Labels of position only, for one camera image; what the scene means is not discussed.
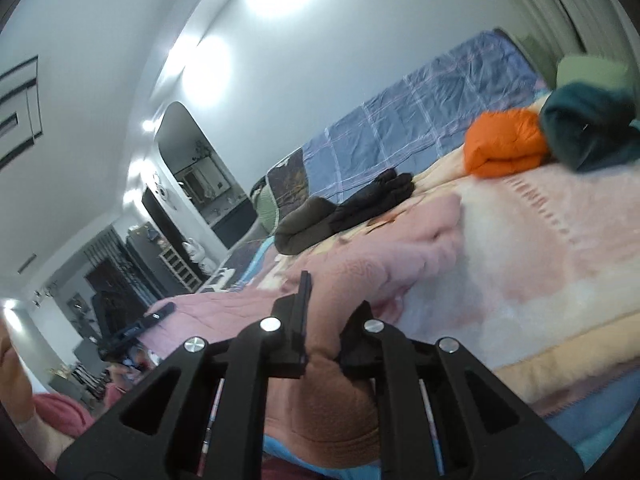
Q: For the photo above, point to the blue plaid quilt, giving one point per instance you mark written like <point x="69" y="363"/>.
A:
<point x="400" y="110"/>

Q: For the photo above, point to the framed mirror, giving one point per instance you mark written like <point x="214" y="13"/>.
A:
<point x="202" y="177"/>

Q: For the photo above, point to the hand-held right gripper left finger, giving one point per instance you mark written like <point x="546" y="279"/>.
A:
<point x="292" y="332"/>

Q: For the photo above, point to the black wall frame decoration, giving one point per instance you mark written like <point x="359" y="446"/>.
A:
<point x="20" y="105"/>

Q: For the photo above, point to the wooden shelf rack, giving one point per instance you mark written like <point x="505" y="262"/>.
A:
<point x="181" y="270"/>

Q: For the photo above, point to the grey pleated curtain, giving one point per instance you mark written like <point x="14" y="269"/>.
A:
<point x="565" y="5"/>

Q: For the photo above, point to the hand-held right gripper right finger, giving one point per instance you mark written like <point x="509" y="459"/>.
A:
<point x="357" y="342"/>

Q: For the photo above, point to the white figurine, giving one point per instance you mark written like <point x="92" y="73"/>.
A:
<point x="196" y="252"/>

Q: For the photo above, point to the light green pillow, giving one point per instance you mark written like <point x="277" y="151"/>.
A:
<point x="590" y="70"/>

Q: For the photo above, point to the olive folded garment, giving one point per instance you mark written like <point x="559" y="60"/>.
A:
<point x="305" y="227"/>

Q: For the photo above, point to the orange puffer jacket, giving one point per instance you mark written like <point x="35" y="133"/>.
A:
<point x="505" y="142"/>

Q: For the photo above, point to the black puffer jacket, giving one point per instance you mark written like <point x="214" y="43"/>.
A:
<point x="375" y="200"/>

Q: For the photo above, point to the green striped pillow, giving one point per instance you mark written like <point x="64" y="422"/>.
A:
<point x="266" y="205"/>

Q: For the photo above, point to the teal folded garment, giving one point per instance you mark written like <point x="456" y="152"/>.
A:
<point x="585" y="125"/>

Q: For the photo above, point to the pink quilted garment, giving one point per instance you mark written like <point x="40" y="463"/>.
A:
<point x="350" y="270"/>

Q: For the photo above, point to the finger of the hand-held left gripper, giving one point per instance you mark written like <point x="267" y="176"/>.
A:
<point x="150" y="321"/>

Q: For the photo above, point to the pink printed blanket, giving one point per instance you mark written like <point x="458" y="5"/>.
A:
<point x="525" y="260"/>

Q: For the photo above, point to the person's left forearm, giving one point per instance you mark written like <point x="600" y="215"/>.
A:
<point x="65" y="412"/>

